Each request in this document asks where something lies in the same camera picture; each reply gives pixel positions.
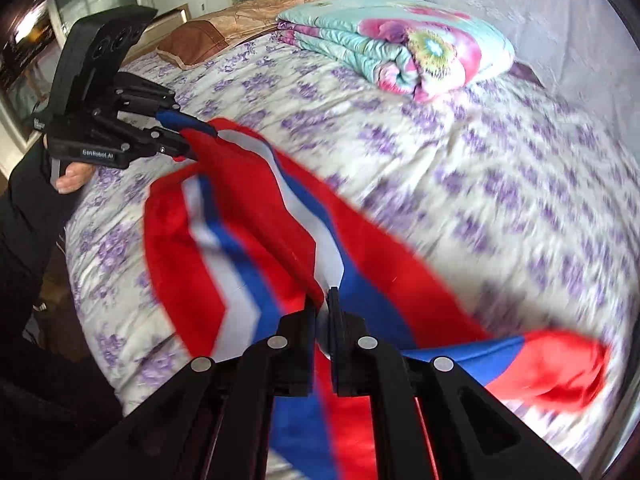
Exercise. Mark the wooden headboard frame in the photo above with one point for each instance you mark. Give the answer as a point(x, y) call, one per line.
point(158, 30)

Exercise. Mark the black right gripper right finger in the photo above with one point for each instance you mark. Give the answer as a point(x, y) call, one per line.
point(432, 420)

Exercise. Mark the window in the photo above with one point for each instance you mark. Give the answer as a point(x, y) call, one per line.
point(31, 51)

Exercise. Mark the brown pillow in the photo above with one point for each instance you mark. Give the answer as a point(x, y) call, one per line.
point(197, 41)

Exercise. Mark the person's left hand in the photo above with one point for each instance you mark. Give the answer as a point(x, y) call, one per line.
point(71, 179)

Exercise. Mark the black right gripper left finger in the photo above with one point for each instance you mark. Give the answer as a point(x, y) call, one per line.
point(212, 419)

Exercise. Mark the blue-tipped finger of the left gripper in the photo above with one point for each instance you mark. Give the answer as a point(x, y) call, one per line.
point(139, 96)

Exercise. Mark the red blue white pants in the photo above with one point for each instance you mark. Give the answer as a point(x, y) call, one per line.
point(242, 236)

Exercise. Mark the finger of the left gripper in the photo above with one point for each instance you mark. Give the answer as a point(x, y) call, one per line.
point(132, 142)

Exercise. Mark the black sleeve forearm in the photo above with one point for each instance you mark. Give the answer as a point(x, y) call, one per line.
point(33, 215)

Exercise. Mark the folded teal floral quilt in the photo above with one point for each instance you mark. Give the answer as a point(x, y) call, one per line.
point(408, 47)

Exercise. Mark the purple floral bed sheet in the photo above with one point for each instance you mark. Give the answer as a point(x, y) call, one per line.
point(525, 208)

